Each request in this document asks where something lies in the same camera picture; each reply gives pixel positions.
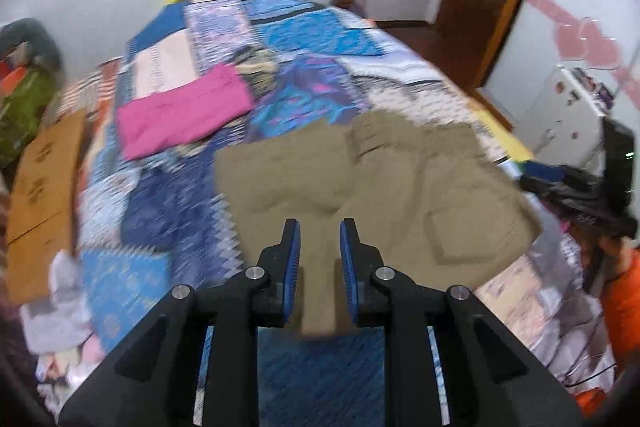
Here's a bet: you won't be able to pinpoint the orange right sleeve forearm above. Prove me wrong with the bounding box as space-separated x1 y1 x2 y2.
574 248 640 417

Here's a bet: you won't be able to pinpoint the orange cardboard box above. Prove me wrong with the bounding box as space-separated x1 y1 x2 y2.
6 109 87 306

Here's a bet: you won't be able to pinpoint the person right hand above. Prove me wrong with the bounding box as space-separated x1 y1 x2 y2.
568 225 636 297

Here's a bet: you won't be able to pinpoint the white cabinet with stickers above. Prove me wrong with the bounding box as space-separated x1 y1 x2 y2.
513 65 611 170

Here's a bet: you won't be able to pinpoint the pink folded garment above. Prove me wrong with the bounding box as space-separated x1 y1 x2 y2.
116 64 254 160

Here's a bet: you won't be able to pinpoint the blue patchwork bedspread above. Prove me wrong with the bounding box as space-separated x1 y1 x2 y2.
58 0 586 426

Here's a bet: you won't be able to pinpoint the colourful fleece blanket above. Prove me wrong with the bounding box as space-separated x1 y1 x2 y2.
468 98 534 162

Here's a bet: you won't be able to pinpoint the green patterned bag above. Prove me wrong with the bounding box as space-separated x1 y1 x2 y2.
1 67 58 168

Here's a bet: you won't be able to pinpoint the white crumpled cloth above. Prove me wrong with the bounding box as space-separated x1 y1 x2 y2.
20 251 93 355

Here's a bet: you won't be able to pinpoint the khaki olive pants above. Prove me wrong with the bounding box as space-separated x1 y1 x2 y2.
214 110 541 338

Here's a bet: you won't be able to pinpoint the purple grey backpack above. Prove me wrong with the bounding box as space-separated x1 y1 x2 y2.
330 0 368 18

